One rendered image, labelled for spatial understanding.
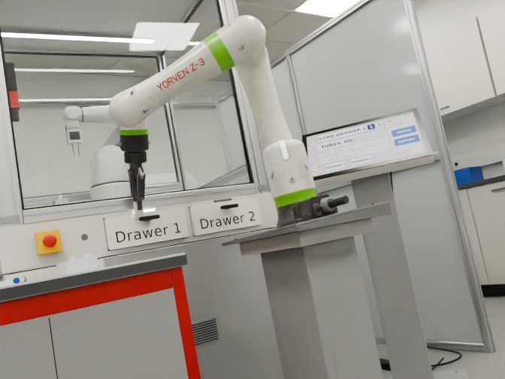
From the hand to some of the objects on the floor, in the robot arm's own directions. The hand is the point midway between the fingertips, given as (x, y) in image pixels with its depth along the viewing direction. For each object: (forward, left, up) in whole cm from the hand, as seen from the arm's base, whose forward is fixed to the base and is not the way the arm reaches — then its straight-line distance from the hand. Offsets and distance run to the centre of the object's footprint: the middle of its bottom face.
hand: (138, 209), depth 167 cm
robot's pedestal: (-47, -25, -97) cm, 110 cm away
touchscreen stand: (-16, -92, -100) cm, 136 cm away
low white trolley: (-22, +45, -92) cm, 105 cm away
